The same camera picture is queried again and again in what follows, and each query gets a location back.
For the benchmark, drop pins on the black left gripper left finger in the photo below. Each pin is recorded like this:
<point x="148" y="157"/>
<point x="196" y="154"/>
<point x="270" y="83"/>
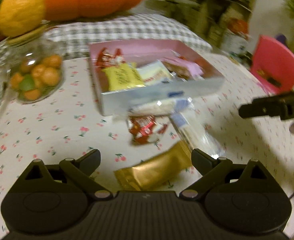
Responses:
<point x="83" y="166"/>

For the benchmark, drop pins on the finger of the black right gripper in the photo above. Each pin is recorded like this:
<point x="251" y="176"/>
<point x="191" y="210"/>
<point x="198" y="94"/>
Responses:
<point x="281" y="105"/>

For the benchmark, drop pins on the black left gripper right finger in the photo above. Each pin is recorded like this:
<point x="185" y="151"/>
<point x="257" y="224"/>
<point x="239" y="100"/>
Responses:
<point x="204" y="163"/>

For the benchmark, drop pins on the yellow snack packet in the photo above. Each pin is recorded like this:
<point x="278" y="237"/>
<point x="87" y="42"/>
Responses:
<point x="123" y="76"/>

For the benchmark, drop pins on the red plastic chair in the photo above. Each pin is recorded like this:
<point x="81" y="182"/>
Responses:
<point x="273" y="65"/>

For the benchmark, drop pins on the gold foil snack packet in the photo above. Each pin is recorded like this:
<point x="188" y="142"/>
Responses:
<point x="157" y="170"/>

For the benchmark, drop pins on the red candy packet on cloth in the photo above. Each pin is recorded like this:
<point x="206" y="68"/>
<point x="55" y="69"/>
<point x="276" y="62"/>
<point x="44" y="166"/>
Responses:
<point x="147" y="129"/>

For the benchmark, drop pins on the white rice cracker packet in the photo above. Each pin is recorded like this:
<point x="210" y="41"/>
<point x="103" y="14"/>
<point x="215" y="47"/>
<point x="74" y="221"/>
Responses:
<point x="161" y="107"/>

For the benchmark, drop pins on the pink snack packet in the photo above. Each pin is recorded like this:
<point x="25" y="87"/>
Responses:
<point x="182" y="67"/>

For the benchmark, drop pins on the pink cardboard box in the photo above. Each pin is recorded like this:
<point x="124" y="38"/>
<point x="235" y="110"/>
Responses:
<point x="143" y="52"/>

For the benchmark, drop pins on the cream white wafer packet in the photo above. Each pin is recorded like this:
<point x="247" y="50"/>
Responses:
<point x="154" y="73"/>

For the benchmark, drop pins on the small red candy packet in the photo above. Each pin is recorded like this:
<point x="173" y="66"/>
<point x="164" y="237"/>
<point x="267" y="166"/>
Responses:
<point x="107" y="59"/>

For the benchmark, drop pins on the wooden bookshelf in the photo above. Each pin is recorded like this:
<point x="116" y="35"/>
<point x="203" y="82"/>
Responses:
<point x="206" y="18"/>

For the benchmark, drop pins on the glass jar with kumquats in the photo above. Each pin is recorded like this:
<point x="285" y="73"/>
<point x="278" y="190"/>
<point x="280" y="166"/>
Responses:
<point x="35" y="65"/>

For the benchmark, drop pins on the grey checkered cushion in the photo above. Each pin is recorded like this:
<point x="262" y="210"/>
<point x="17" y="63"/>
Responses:
<point x="78" y="36"/>

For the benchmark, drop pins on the large yellow citrus fruit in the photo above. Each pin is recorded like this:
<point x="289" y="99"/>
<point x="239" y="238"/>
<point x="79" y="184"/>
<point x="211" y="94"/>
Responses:
<point x="18" y="17"/>

